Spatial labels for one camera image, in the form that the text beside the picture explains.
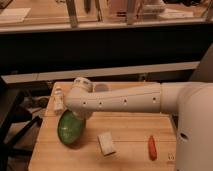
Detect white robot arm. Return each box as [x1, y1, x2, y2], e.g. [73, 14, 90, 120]
[65, 77, 213, 171]

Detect white bottle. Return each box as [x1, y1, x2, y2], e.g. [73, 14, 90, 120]
[53, 87, 64, 113]

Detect orange carrot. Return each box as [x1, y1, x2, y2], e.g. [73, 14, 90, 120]
[148, 136, 157, 161]

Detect black chair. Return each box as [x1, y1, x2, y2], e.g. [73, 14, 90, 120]
[0, 76, 42, 171]

